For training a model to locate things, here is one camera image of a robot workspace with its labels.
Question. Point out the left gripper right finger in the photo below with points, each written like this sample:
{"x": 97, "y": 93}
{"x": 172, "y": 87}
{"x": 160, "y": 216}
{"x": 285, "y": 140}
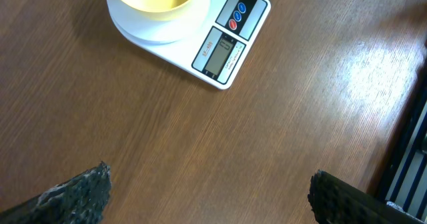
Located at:
{"x": 334, "y": 201}

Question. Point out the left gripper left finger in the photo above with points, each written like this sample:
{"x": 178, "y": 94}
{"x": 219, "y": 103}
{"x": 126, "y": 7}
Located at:
{"x": 81, "y": 199}

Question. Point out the white digital kitchen scale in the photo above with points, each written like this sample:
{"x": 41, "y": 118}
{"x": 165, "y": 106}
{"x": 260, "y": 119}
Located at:
{"x": 211, "y": 41}

